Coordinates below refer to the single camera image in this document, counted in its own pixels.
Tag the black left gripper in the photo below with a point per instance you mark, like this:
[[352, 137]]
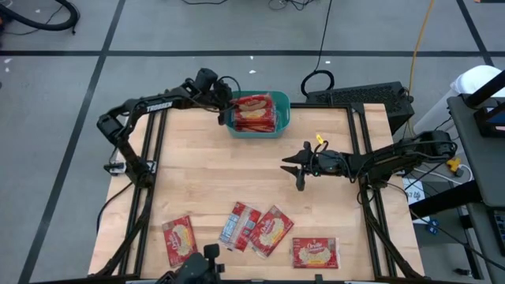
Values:
[[223, 98]]

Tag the black aluminium table frame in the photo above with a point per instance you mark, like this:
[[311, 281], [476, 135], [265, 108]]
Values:
[[315, 105]]

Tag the black device with blue screen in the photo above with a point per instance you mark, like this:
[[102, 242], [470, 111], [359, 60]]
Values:
[[489, 126]]

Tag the yellow power plug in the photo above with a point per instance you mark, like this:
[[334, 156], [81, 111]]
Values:
[[453, 165]]

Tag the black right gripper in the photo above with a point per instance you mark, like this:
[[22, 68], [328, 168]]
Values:
[[327, 165]]

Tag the white paper sheet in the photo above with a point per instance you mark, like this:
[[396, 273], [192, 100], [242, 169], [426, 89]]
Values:
[[414, 199]]

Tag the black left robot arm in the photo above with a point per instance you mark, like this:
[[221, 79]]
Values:
[[158, 105]]

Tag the black keyboard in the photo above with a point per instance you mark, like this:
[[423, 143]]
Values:
[[500, 232]]

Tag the teal plastic basket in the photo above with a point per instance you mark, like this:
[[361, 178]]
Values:
[[256, 135]]

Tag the dark grey desk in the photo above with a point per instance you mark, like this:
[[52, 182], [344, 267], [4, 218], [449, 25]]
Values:
[[483, 173]]

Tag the black desk beam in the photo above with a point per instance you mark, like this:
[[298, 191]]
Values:
[[446, 199]]

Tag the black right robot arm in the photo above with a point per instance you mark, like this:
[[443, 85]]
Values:
[[394, 155]]

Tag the white lined bin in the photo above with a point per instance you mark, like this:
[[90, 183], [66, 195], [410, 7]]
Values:
[[477, 77]]

